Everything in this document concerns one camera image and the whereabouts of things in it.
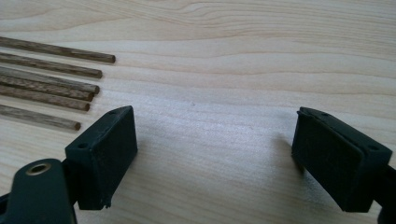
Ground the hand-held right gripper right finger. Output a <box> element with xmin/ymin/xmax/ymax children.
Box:
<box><xmin>291</xmin><ymin>106</ymin><xmax>394</xmax><ymax>213</ymax></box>

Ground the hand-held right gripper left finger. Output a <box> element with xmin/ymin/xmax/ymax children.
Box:
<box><xmin>64</xmin><ymin>105</ymin><xmax>139</xmax><ymax>210</ymax></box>

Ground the row of brown wooden chopsticks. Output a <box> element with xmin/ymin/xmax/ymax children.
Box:
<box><xmin>0</xmin><ymin>35</ymin><xmax>117</xmax><ymax>132</ymax></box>

